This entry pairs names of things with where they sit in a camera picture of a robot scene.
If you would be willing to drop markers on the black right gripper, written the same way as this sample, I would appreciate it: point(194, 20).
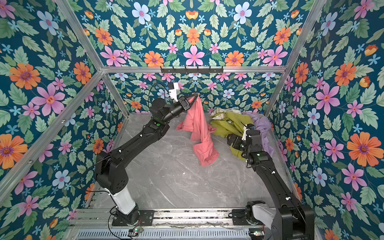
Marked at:
point(238, 140)

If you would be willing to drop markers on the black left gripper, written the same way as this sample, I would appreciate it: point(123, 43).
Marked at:
point(182, 101)

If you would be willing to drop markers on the pink cloth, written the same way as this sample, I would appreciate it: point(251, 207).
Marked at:
point(196, 123)

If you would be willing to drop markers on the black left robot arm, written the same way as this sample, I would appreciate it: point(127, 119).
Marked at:
point(110, 172)

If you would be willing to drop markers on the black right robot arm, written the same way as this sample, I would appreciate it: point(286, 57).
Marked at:
point(289, 219)

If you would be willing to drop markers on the lavender purple cloth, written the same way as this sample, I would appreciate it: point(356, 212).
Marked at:
point(263, 125)

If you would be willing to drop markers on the lime green cloth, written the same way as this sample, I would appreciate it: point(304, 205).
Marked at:
point(233, 124)

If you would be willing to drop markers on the small black circuit board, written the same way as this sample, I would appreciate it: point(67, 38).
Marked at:
point(256, 234)

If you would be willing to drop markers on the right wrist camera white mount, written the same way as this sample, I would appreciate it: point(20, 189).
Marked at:
point(244, 136)

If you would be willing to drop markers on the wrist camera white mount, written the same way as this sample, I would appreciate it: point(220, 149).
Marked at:
point(244, 136)
point(173, 91)

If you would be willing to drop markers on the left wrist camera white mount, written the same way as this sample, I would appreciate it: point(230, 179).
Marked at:
point(173, 91)

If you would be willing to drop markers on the black hook rail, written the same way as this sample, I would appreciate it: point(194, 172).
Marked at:
point(188, 70)

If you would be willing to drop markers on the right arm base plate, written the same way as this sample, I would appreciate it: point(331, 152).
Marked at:
point(251, 217)

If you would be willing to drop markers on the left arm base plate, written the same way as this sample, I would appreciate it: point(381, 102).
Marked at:
point(141, 217)

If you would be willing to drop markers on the aluminium frame post back left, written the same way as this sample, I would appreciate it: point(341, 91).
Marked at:
point(84, 40)

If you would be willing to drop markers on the aluminium frame post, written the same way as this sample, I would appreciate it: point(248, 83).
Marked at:
point(84, 40)
point(308, 25)

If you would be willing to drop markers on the aluminium frame post back right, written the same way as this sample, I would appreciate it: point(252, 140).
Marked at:
point(308, 25)

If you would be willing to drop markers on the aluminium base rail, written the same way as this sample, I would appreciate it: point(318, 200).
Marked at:
point(168, 224)

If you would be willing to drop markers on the aluminium frame beam left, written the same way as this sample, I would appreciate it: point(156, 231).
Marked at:
point(22, 167)

